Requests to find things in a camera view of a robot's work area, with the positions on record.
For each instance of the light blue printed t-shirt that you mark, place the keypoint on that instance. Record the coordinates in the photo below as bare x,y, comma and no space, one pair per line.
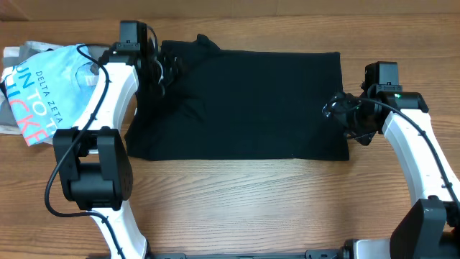
26,97

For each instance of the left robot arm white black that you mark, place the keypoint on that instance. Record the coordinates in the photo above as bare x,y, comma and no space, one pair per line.
93,176

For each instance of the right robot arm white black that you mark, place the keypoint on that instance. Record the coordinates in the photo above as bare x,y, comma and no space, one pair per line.
431,228

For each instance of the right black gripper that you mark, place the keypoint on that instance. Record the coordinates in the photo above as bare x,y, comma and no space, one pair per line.
351,117

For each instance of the grey folded t-shirt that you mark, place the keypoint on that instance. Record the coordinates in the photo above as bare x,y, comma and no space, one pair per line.
100,50

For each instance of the black t-shirt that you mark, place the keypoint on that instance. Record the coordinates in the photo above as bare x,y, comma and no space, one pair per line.
239,105

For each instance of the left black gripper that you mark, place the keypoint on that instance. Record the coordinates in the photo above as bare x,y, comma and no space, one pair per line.
171,60

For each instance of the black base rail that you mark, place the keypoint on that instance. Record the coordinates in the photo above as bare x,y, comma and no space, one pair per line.
308,254

